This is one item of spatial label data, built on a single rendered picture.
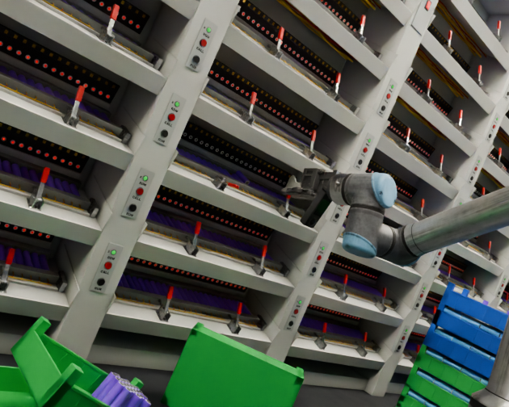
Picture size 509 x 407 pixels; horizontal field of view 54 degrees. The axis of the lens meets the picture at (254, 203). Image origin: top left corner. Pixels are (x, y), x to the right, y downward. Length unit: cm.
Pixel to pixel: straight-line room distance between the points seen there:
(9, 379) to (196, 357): 42
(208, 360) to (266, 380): 15
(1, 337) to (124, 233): 36
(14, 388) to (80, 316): 23
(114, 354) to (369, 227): 75
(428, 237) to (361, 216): 17
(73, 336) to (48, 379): 39
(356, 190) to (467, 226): 28
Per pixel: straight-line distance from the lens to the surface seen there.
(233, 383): 131
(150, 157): 124
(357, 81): 180
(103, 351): 142
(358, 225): 131
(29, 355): 102
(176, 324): 145
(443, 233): 132
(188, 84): 126
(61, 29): 115
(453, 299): 193
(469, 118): 238
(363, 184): 134
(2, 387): 118
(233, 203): 140
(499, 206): 126
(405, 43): 180
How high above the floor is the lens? 55
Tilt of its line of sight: level
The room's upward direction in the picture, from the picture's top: 23 degrees clockwise
